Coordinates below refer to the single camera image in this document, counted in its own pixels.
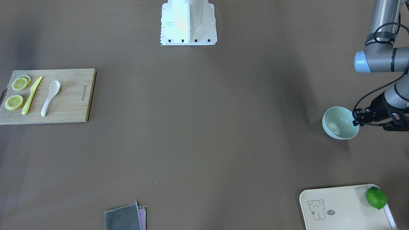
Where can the white ceramic spoon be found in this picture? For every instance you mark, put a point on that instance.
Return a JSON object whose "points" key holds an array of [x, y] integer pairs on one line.
{"points": [[53, 90]]}

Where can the grey folded cloth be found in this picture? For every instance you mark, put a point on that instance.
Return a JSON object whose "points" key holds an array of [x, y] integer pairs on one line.
{"points": [[129, 217]]}

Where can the bamboo cutting board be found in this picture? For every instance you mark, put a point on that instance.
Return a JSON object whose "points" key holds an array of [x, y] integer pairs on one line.
{"points": [[71, 104]]}

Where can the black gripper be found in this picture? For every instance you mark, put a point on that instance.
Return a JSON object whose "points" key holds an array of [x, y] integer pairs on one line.
{"points": [[379, 106]]}

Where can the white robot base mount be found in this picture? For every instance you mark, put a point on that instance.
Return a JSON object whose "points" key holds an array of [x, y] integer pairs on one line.
{"points": [[188, 23]]}

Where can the light green bowl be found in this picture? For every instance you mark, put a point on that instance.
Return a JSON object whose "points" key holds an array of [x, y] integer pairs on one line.
{"points": [[337, 122]]}

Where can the green lime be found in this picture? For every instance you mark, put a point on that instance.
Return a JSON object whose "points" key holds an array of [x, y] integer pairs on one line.
{"points": [[376, 197]]}

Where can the beige rabbit tray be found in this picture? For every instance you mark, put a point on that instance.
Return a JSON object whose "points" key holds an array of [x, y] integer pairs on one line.
{"points": [[343, 208]]}

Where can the yellow plastic knife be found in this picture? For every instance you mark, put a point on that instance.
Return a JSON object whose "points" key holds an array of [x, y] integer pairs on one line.
{"points": [[33, 89]]}

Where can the lemon slice lower bottom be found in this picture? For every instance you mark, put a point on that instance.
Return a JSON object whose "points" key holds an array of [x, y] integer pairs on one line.
{"points": [[27, 77]]}

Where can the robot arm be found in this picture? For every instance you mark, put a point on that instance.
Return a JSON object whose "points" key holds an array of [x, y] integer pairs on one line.
{"points": [[379, 54]]}

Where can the lemon slice lower top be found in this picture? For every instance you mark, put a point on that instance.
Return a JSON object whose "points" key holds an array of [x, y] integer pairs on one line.
{"points": [[20, 84]]}

